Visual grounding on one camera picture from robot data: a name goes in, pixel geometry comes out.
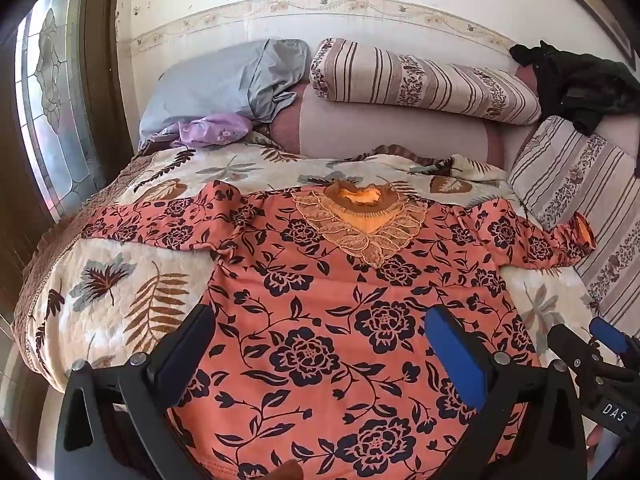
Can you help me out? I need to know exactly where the striped floral bolster pillow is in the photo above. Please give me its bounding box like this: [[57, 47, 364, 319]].
[[309, 37, 542, 126]]

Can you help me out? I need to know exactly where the black clothing pile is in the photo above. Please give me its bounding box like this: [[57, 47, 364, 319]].
[[509, 40, 640, 136]]

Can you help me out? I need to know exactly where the brown wooden frame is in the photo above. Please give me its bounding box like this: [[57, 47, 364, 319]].
[[530, 0, 640, 63]]

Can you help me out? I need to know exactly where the orange floral garment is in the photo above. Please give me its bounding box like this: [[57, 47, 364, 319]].
[[82, 180, 597, 480]]

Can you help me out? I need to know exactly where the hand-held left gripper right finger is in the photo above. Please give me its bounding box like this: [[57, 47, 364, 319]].
[[424, 304, 589, 480]]

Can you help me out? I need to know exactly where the patterned glass window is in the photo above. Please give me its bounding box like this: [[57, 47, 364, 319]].
[[15, 0, 109, 224]]

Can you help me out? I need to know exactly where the dark wooden window frame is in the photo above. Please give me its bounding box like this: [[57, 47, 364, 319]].
[[79, 0, 140, 201]]

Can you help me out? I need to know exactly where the striped floral cushion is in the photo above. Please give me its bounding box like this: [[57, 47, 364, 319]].
[[506, 115, 640, 341]]

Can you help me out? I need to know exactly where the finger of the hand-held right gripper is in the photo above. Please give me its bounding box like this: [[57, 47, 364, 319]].
[[588, 316, 640, 363], [546, 323, 608, 386]]

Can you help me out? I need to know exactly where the cream leaf-print blanket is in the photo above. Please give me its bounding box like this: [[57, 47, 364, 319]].
[[12, 144, 608, 396]]

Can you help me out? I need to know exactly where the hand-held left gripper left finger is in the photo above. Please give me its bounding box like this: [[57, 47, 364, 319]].
[[54, 302, 217, 480]]

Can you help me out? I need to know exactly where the pink padded backrest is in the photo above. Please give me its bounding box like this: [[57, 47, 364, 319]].
[[270, 66, 640, 169]]

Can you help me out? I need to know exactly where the purple patterned cloth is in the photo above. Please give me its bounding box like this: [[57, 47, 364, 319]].
[[152, 112, 254, 150]]

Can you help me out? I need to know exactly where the grey-blue pillow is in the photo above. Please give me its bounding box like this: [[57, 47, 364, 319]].
[[139, 38, 311, 149]]

